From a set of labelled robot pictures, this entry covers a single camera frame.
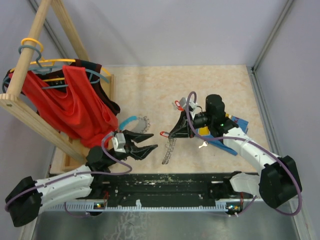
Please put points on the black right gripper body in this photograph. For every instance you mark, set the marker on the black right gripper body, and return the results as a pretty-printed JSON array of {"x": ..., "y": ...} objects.
[{"x": 202, "y": 119}]

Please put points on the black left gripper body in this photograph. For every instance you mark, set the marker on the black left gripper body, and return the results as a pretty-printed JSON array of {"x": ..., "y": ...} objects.
[{"x": 112, "y": 160}]

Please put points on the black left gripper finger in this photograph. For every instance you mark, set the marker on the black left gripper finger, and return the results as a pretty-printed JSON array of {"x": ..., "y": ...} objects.
[
  {"x": 140, "y": 153},
  {"x": 137, "y": 137}
]

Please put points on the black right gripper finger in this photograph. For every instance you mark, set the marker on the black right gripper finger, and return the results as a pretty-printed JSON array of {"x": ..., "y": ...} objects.
[
  {"x": 182, "y": 124},
  {"x": 181, "y": 135}
]

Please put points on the steel key ring disc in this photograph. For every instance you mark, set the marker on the steel key ring disc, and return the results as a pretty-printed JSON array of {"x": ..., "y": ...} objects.
[{"x": 169, "y": 148}]

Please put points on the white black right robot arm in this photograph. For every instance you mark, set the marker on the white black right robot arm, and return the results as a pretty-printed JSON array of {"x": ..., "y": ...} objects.
[{"x": 277, "y": 180}]

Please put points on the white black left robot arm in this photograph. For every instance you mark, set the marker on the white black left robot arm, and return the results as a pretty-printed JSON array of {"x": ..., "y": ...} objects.
[{"x": 31, "y": 198}]

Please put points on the loose silver key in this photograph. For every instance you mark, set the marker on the loose silver key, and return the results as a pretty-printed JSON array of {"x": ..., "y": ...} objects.
[{"x": 204, "y": 144}]

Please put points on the red key tag white label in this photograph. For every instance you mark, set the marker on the red key tag white label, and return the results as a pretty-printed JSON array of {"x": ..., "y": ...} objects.
[{"x": 177, "y": 103}]

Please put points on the red shirt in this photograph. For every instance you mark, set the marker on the red shirt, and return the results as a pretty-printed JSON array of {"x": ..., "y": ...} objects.
[{"x": 78, "y": 112}]

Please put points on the teal clothes hanger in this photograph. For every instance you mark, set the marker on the teal clothes hanger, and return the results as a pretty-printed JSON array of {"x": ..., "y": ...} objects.
[{"x": 55, "y": 78}]

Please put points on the yellow clothes hanger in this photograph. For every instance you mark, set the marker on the yellow clothes hanger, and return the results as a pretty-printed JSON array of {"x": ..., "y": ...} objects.
[{"x": 40, "y": 60}]

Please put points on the blue handled key ring disc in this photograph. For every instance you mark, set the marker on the blue handled key ring disc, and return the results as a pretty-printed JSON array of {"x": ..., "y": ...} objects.
[{"x": 136, "y": 124}]

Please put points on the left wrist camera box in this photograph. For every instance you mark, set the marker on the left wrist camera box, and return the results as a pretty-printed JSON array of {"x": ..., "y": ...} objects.
[{"x": 119, "y": 142}]

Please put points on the aluminium frame rail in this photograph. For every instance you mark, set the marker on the aluminium frame rail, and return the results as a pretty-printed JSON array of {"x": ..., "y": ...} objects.
[{"x": 288, "y": 72}]

